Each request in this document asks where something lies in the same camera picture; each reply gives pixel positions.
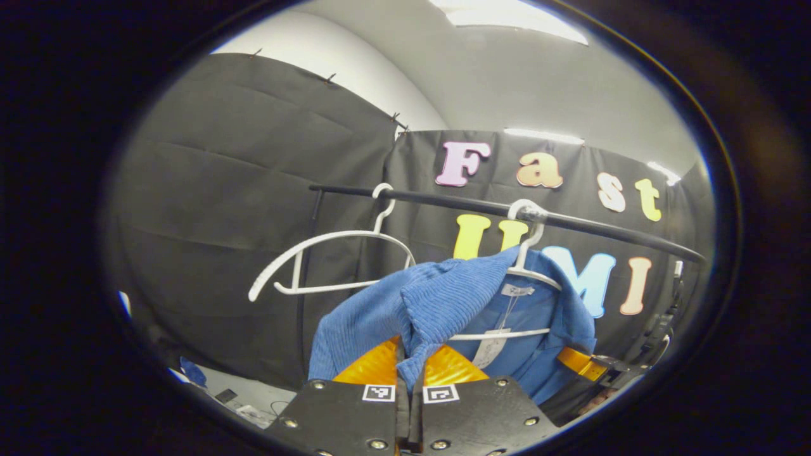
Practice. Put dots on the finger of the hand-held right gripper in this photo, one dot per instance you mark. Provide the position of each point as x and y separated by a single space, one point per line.
578 361

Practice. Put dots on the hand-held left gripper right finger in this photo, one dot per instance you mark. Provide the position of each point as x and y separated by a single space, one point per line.
481 418

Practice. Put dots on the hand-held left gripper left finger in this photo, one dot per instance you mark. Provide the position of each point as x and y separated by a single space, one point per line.
342 418

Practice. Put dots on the white plastic hanger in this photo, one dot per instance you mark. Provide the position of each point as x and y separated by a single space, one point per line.
329 287
500 334

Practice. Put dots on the black tripod with device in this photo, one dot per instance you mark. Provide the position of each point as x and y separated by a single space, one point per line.
659 326

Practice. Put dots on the black flat device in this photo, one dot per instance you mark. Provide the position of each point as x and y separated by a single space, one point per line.
225 396

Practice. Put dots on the small blue cloth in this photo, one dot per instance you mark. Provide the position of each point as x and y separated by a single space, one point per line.
193 372

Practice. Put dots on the black metal garment rack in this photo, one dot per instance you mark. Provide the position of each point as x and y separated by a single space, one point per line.
456 202

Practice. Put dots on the ceiling light panel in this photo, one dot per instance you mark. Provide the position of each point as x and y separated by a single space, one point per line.
664 173
545 136

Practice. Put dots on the black backdrop cloth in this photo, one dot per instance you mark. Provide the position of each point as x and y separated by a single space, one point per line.
222 190

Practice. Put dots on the large ceiling light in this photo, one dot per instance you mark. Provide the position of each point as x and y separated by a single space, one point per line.
507 16

